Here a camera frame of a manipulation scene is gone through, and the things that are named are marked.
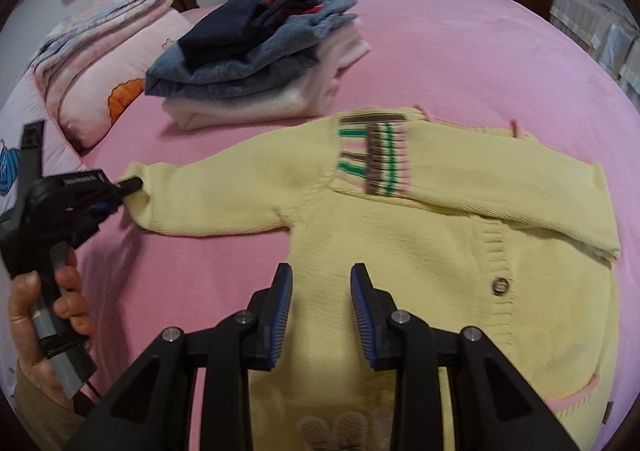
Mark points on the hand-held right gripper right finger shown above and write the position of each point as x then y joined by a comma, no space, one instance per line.
360,316

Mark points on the lace covered furniture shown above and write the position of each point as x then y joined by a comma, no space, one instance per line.
600,31

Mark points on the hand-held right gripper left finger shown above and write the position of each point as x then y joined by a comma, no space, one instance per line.
282,311

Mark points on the folded floral quilt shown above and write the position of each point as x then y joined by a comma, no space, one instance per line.
100,11

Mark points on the white bag print pillow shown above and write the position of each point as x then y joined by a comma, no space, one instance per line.
7,121

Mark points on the pink bed blanket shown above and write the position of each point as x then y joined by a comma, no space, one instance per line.
450,56

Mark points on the person's left hand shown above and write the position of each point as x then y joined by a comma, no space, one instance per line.
22,316

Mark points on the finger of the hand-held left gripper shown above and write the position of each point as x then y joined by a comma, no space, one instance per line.
131,183

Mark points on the yellow knit cardigan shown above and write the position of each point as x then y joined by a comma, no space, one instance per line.
350,221

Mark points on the white pink folded garment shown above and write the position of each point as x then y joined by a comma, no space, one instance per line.
240,108

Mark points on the person's left forearm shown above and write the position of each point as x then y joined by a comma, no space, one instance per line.
40,421

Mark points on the navy folded garment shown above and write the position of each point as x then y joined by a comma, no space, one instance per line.
220,31

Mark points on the pink flower print pillow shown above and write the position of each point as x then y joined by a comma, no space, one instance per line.
100,76

